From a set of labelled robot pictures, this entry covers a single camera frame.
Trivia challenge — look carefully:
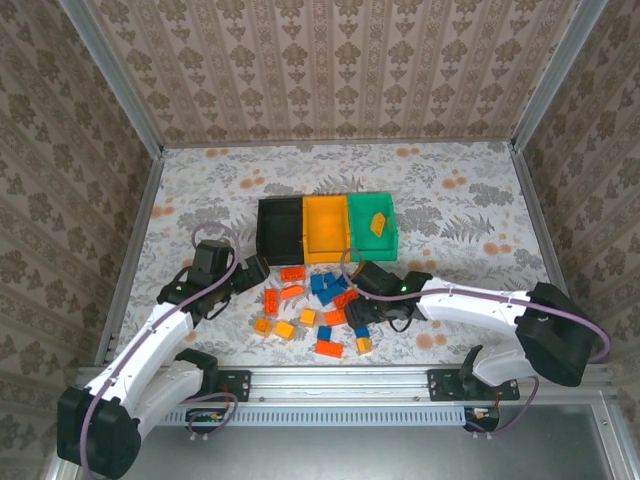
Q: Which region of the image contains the black plastic bin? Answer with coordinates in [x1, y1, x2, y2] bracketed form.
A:
[256, 197, 307, 268]

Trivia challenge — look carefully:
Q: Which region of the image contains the green plastic bin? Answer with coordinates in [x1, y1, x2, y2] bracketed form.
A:
[346, 191, 400, 263]

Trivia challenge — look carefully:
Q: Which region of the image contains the yellow-orange plastic bin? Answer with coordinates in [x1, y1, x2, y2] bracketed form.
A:
[301, 193, 352, 265]

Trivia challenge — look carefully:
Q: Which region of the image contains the floral patterned table cover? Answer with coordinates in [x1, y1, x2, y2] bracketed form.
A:
[102, 139, 571, 369]

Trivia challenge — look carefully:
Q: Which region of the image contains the small connector board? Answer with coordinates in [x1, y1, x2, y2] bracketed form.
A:
[464, 405, 501, 426]
[187, 407, 226, 426]

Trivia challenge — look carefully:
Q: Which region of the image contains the grey metal panel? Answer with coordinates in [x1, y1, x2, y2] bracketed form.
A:
[47, 402, 640, 480]

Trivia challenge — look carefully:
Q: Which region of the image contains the aluminium table side rail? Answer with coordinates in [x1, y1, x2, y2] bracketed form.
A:
[509, 144, 621, 381]
[94, 149, 166, 369]

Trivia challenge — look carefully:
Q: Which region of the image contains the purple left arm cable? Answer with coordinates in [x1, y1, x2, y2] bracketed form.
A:
[79, 222, 241, 476]

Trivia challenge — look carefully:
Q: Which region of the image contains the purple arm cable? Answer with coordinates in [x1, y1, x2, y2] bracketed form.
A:
[79, 222, 241, 476]
[340, 246, 612, 364]

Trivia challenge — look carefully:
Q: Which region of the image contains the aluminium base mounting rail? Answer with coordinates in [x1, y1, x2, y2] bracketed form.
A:
[77, 366, 614, 404]

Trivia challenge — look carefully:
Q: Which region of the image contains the white slotted cable duct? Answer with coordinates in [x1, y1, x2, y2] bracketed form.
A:
[162, 403, 474, 427]

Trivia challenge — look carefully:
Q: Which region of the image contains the thin purple base cable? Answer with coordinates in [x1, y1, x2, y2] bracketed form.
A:
[187, 391, 239, 444]
[464, 374, 540, 441]

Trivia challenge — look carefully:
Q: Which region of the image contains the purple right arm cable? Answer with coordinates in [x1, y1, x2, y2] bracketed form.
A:
[340, 246, 612, 364]

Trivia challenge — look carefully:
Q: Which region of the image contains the aluminium frame post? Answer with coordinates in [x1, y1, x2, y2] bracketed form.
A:
[509, 0, 611, 154]
[57, 0, 166, 159]

